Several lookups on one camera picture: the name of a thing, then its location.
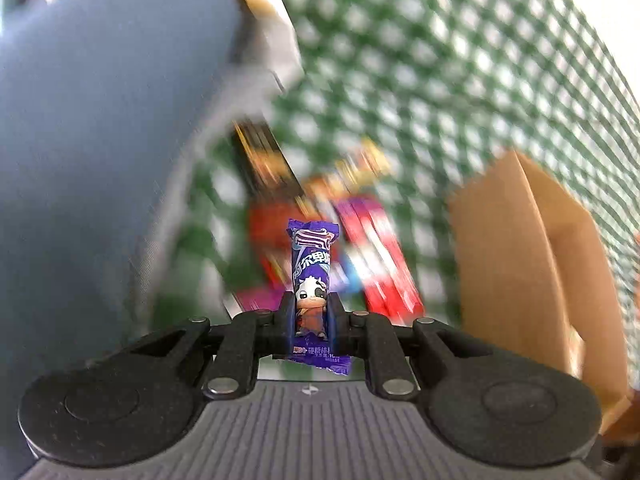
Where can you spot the purple white long snack tube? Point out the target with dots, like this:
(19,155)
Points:
(344,281)

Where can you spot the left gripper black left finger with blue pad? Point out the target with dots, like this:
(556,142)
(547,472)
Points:
(220,361)

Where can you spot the red white snack pouch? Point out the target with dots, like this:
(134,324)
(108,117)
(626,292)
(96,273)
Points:
(373,249)

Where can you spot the red snack packet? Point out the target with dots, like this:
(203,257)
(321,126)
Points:
(267,224)

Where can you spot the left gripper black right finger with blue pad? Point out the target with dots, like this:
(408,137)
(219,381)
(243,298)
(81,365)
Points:
(400,361)

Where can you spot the brown cardboard box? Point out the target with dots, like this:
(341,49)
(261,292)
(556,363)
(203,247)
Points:
(534,278)

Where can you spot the yellow cow candy bar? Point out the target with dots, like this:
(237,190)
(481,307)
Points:
(360,168)

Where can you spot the dark brown chocolate bar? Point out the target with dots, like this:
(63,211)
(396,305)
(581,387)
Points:
(264,167)

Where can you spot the purple cow candy bar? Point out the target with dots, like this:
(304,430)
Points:
(311,245)

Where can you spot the green white checkered cloth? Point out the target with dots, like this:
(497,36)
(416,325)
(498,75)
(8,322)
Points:
(443,87)

